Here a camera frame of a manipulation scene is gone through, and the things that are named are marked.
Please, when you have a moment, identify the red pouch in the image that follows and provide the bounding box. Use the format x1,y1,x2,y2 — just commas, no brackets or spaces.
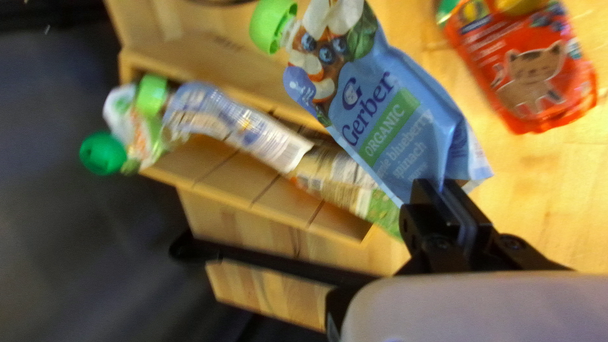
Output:
434,0,599,136

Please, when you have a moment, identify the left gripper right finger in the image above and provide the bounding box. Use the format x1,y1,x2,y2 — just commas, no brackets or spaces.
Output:
446,180,571,272

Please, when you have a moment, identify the blue pouch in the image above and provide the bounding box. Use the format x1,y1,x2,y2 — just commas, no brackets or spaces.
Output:
249,0,495,207

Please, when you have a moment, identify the green-white pouch, dark green cap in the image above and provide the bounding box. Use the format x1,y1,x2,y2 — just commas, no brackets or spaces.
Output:
78,85,404,240

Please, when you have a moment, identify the wooden box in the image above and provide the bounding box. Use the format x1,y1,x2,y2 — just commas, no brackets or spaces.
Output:
119,47,411,278

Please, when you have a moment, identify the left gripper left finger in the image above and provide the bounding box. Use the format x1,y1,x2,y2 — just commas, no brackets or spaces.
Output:
325,180,468,342

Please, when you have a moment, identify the pale pouch, light green cap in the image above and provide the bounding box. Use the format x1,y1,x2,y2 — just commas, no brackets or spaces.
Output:
135,73,315,174

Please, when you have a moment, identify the black frame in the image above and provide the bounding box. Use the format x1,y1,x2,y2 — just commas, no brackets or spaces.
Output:
168,230,381,290

